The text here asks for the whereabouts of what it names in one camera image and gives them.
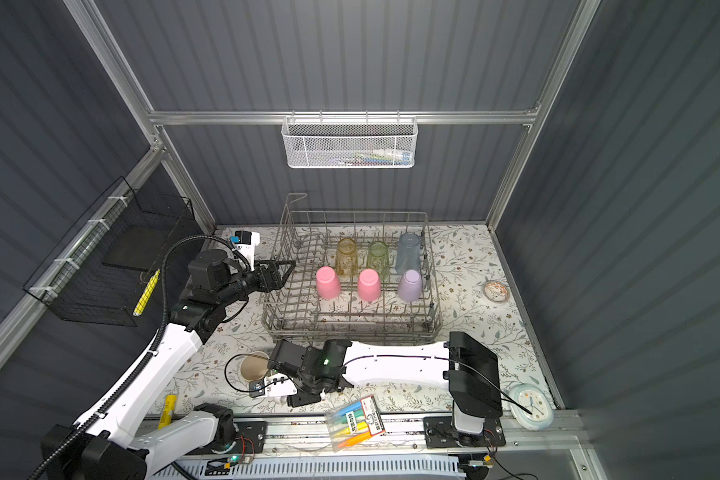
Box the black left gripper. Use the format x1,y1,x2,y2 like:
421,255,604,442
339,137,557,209
216,256,294,310

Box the pink cup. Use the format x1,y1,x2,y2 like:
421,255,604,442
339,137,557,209
316,266,341,300
357,269,381,302

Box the yellow glass tumbler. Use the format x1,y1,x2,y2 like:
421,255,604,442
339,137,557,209
335,237,359,277

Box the green glass tumbler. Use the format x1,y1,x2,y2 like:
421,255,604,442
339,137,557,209
366,241,390,279

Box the purple cup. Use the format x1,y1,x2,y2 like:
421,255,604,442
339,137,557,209
397,269,423,303

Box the blue plastic tumbler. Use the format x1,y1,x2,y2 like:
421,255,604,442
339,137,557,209
395,232,421,275

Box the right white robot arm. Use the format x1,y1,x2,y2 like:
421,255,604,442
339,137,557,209
250,332,506,449

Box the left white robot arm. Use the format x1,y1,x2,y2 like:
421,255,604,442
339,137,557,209
30,240,296,479

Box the white mug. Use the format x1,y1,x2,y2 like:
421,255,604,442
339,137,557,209
264,373,298,398

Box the beige cup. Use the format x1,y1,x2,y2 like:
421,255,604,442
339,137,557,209
239,351,269,382

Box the highlighter marker pack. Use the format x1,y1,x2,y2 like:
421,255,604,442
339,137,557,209
325,395,386,452

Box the yellow highlighter in basket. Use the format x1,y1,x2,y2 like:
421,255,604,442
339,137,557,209
132,269,161,317

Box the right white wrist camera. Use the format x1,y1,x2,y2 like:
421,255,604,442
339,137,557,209
249,373,297,398

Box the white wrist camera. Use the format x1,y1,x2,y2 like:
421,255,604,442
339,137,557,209
249,373,297,398
230,230,260,271

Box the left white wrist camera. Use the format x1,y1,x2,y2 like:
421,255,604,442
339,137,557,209
230,230,260,271

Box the grey wire dish rack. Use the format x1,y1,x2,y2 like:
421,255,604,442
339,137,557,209
263,193,443,345

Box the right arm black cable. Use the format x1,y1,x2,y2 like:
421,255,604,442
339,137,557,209
223,352,277,395

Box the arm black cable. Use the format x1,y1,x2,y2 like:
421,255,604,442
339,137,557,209
223,352,277,395
26,234,250,480

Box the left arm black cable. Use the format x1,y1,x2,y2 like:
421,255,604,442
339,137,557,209
26,234,250,480

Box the white mesh wall basket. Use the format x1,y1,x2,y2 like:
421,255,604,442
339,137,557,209
281,118,419,169

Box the yellow marker on rail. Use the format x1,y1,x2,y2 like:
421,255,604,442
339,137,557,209
158,394,177,429

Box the black wire wall basket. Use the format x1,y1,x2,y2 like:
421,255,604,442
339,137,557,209
24,181,199,327

